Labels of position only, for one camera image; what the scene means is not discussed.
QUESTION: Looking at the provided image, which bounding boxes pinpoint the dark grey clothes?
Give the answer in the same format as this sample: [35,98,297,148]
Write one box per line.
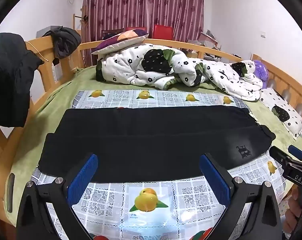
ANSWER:
[42,26,82,60]

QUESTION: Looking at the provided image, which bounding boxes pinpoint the grey box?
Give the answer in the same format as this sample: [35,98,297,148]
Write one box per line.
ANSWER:
[37,26,61,38]

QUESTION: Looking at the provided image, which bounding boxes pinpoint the wooden coat rack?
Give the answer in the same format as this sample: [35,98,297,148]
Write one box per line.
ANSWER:
[72,5,89,32]

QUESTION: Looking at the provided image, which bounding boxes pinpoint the white strawberry print pillow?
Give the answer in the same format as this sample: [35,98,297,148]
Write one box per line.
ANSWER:
[259,88,302,140]

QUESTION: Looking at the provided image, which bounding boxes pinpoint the black oblong object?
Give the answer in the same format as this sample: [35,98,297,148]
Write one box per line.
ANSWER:
[6,173,16,213]

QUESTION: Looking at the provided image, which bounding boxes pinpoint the person's right hand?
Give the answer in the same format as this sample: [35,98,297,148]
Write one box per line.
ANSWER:
[283,186,302,240]

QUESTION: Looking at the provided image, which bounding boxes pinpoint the black jacket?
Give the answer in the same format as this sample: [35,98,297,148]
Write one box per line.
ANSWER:
[0,32,45,128]

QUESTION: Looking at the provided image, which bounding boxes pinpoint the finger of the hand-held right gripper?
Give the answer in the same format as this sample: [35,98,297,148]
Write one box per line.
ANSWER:
[288,144,302,164]
[269,146,291,165]

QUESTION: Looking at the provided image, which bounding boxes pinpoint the black pants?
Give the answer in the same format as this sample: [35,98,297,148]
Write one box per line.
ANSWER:
[38,106,276,183]

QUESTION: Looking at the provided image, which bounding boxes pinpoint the wooden bed frame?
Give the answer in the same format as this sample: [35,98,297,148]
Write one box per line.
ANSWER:
[0,34,302,230]

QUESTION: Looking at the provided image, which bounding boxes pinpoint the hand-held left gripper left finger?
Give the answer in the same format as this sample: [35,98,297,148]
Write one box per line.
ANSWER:
[16,153,99,240]

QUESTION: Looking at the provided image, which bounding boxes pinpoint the pile of cardboard and papers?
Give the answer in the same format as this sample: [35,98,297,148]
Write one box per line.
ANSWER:
[187,30,222,60]

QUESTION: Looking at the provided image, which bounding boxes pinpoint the dark wooden chair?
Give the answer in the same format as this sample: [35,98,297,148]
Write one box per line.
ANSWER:
[102,29,125,40]

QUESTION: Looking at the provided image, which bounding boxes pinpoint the fruit print plastic tablecloth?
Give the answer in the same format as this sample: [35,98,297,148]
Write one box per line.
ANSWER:
[28,89,287,240]

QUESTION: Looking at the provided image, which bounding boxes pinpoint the purple plush toy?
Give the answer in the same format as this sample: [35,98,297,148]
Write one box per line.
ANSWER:
[252,59,269,82]

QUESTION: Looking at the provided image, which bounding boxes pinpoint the white floral quilt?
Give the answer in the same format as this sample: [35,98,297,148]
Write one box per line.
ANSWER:
[95,44,264,102]

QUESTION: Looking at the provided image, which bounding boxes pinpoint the purple patterned pillow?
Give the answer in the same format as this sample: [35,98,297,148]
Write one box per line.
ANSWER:
[91,29,149,55]

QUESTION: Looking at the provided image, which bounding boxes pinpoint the white cord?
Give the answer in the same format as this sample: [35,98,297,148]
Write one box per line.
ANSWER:
[25,41,50,63]

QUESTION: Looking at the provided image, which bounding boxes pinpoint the maroon floral curtain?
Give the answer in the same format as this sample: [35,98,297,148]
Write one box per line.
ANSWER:
[83,0,206,67]

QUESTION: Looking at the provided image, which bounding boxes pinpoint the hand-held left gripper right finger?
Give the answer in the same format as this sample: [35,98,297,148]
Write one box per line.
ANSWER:
[199,153,284,240]

